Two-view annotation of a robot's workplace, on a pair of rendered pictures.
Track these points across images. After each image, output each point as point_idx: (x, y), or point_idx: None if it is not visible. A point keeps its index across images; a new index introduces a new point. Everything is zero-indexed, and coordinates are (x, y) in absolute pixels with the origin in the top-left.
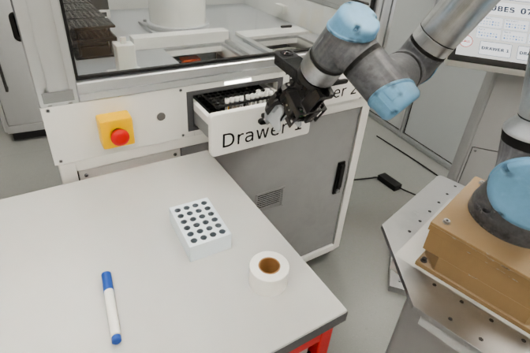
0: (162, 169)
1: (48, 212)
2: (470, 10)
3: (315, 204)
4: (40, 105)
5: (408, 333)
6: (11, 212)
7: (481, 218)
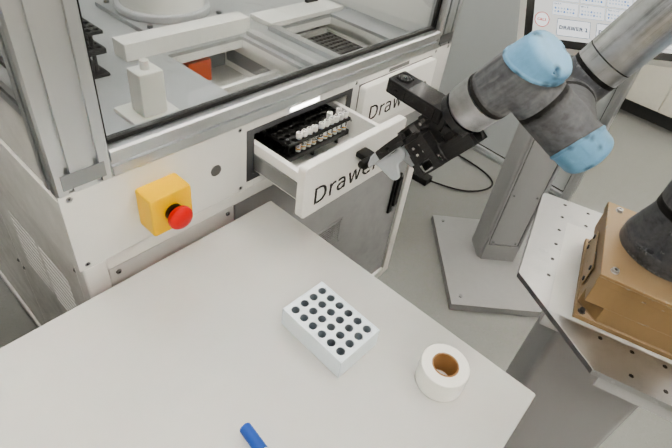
0: (228, 243)
1: (101, 348)
2: (666, 37)
3: (369, 229)
4: (58, 194)
5: (545, 380)
6: (42, 361)
7: (646, 260)
